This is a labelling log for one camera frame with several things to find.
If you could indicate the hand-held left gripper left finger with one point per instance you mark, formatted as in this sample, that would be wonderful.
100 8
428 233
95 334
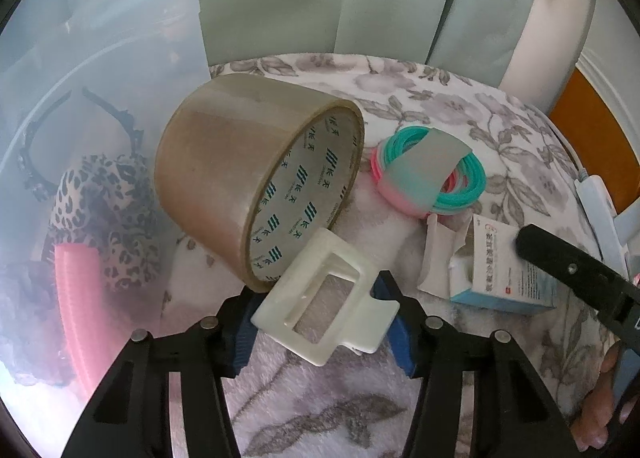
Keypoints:
240 338

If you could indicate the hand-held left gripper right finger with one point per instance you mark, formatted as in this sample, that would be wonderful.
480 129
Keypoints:
400 333

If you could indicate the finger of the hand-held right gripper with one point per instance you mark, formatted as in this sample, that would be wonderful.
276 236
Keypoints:
575 268

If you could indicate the white and blue medicine box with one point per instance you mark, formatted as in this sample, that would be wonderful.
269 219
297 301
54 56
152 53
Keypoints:
500 283

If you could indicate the white hair claw clip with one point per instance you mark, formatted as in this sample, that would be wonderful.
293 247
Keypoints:
325 248

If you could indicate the pink headband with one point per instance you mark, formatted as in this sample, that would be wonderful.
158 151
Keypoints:
85 298

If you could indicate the leopard print scrunchie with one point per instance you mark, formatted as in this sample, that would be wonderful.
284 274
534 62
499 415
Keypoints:
100 198

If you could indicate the black clover headband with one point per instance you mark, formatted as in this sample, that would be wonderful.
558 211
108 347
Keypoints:
127 125

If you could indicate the clear plastic storage container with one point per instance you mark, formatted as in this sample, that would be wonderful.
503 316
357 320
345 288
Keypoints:
100 63

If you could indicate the person's right hand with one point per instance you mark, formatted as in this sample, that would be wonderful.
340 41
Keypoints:
597 408

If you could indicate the white power strip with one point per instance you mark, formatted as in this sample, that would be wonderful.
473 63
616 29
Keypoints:
600 208

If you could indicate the wooden cabinet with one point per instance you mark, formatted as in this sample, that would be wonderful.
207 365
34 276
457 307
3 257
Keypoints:
600 123

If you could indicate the brown packing tape roll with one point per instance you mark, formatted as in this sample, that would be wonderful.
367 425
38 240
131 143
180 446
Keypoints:
225 158

